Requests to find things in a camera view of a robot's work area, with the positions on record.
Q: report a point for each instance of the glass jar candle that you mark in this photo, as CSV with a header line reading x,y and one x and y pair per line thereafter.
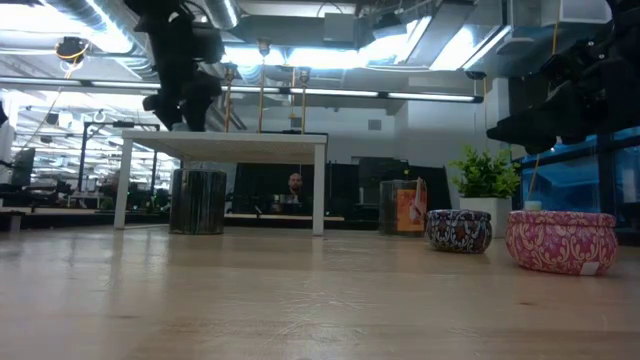
x,y
197,202

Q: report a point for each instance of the white cup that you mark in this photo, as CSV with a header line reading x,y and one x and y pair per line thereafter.
x,y
533,205

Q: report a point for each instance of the silver round air duct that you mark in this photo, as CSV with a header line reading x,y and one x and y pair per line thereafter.
x,y
225,12

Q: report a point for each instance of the green plant in white pot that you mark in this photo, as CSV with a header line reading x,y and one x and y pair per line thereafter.
x,y
485,175

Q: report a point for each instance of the glass jar orange label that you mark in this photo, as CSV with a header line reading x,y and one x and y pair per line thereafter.
x,y
400,210

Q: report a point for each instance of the square wall vent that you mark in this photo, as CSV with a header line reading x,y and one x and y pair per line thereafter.
x,y
374,125

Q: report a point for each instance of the pink patterned round tin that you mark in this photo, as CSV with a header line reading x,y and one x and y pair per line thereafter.
x,y
560,242

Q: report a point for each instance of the long linear ceiling light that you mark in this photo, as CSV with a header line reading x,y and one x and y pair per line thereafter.
x,y
430,96

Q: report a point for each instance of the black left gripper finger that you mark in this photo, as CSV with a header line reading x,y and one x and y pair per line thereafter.
x,y
197,114
171,117

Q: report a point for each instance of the person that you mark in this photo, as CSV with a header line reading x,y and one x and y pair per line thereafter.
x,y
296,184

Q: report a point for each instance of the white perforated metal shelf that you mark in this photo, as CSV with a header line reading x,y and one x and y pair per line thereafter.
x,y
225,145

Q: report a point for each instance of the grey ceiling box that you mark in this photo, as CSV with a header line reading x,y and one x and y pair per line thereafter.
x,y
340,27

